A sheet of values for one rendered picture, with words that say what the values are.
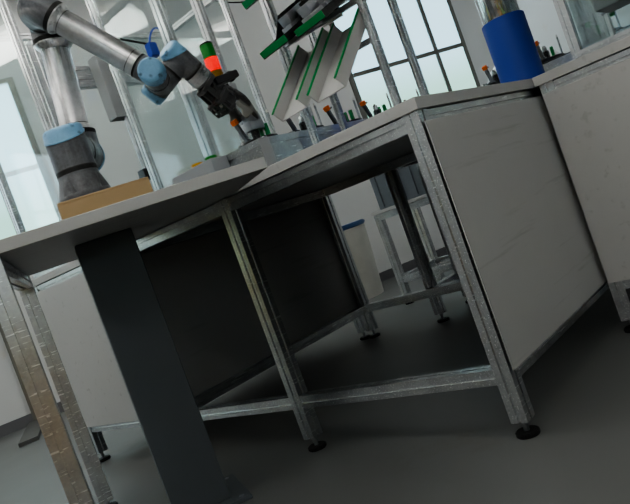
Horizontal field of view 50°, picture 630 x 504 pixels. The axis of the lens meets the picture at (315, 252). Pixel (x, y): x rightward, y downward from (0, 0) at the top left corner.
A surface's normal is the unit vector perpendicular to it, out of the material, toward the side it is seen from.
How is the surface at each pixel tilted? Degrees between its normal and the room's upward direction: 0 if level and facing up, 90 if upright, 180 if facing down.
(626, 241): 90
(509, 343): 90
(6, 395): 90
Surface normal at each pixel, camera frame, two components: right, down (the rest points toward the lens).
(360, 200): 0.32, -0.08
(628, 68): -0.62, 0.25
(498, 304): 0.71, -0.24
